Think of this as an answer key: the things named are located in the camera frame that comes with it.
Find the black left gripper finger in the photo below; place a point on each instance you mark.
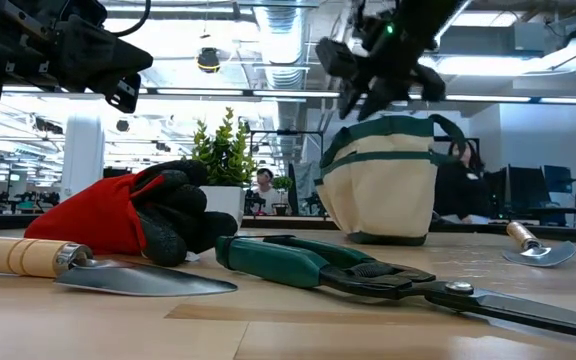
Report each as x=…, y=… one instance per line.
x=103, y=60

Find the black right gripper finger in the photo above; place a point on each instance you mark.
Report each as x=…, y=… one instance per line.
x=352, y=100
x=378, y=97

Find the beige green gardening bag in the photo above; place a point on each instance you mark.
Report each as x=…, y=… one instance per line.
x=383, y=195

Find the red black gardening glove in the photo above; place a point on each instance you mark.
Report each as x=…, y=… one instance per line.
x=93, y=215

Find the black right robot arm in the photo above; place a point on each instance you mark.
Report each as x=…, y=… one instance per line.
x=433, y=12

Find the small background potted plant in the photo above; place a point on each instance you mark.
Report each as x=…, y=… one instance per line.
x=283, y=185

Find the person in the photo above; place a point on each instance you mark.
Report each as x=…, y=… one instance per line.
x=267, y=192
x=460, y=195

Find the artificial plant in white pot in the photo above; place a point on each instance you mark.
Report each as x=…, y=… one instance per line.
x=225, y=155

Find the black background monitor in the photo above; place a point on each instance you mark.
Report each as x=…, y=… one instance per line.
x=525, y=190

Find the black hanging ceiling camera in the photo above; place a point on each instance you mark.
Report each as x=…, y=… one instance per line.
x=208, y=60

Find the black aluminium table frame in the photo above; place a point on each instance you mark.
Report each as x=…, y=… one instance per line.
x=568, y=232

